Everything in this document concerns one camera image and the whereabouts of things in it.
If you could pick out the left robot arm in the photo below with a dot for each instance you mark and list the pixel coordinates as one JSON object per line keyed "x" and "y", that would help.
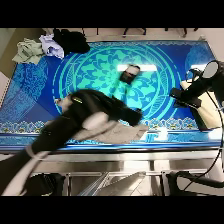
{"x": 63, "y": 128}

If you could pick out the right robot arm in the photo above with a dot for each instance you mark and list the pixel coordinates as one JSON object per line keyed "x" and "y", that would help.
{"x": 213, "y": 78}

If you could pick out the beige garment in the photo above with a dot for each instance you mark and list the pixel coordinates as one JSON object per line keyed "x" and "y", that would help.
{"x": 210, "y": 111}

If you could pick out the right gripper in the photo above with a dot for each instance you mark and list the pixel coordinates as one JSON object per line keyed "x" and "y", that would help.
{"x": 185, "y": 97}

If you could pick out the grey garment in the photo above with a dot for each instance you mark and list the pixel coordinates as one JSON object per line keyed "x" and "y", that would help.
{"x": 116, "y": 133}

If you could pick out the pale green garment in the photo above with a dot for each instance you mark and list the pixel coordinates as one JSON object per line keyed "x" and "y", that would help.
{"x": 28, "y": 50}

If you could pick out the lavender garment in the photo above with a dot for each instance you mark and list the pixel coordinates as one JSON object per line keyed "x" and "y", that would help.
{"x": 52, "y": 46}

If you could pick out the silver frame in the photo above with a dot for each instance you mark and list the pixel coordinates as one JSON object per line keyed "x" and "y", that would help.
{"x": 133, "y": 166}

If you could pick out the black garment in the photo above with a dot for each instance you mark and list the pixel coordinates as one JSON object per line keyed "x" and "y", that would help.
{"x": 71, "y": 40}

